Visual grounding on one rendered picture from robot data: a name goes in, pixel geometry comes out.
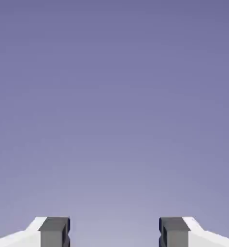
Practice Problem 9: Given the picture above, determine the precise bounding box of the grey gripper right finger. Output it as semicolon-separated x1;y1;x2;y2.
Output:
158;216;229;247

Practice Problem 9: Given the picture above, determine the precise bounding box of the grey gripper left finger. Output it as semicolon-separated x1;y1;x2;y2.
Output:
0;216;71;247

